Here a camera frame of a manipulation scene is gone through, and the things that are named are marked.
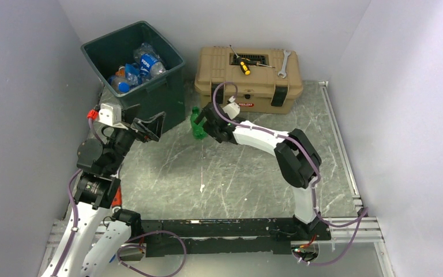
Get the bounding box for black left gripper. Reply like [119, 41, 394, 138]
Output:
[106, 104, 165, 174]

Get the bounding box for green plastic bottle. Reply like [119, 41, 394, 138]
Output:
[190, 106, 207, 140]

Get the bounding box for orange juice bottle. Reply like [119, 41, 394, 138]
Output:
[115, 66, 125, 78]

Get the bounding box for dark green plastic bin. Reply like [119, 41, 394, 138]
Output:
[81, 21, 186, 132]

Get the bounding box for crushed blue label bottle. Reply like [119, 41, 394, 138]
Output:
[125, 63, 142, 87]

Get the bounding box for crushed Pepsi bottle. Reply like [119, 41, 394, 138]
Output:
[133, 43, 167, 78]

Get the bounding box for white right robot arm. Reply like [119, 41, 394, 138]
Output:
[192, 102, 322, 239]

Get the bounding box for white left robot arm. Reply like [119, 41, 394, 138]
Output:
[42, 103, 166, 276]

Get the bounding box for yellow black screwdriver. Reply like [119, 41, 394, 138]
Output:
[229, 44, 250, 76]

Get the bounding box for thin dark screwdriver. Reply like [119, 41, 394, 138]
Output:
[242, 58, 274, 68]

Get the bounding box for tan plastic toolbox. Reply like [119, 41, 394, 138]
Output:
[194, 47, 303, 114]

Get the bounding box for silver open-end wrench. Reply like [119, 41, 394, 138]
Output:
[277, 50, 291, 78]

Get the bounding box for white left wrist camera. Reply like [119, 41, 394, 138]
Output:
[87, 103, 128, 129]

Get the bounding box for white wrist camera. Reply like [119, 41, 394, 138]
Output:
[223, 96, 241, 119]
[87, 103, 128, 129]

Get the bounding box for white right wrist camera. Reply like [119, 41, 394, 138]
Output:
[223, 96, 241, 119]

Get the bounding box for red handle adjustable wrench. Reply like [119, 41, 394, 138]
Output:
[111, 187, 122, 213]

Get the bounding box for purple cable loop front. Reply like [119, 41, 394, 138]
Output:
[117, 230, 187, 277]

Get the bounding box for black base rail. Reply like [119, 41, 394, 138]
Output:
[103, 208, 333, 257]

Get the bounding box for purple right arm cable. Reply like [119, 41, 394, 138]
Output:
[212, 82, 369, 267]

